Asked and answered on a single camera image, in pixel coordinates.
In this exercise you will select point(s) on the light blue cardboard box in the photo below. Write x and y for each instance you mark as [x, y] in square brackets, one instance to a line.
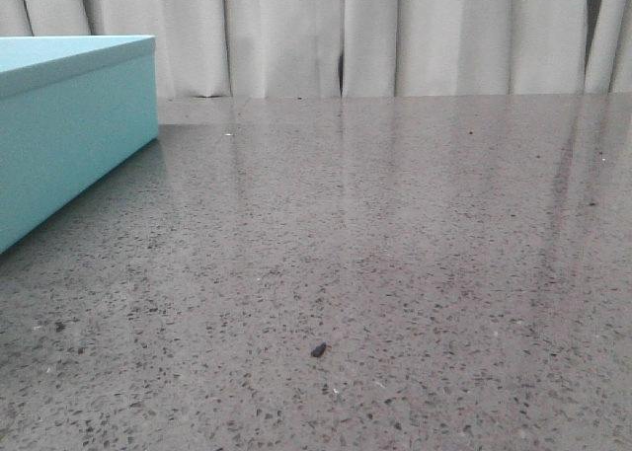
[72, 109]

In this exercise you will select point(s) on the small black debris piece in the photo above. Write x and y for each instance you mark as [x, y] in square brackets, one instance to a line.
[319, 350]

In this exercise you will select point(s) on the white pleated curtain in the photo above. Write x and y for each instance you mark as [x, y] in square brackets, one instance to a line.
[357, 48]

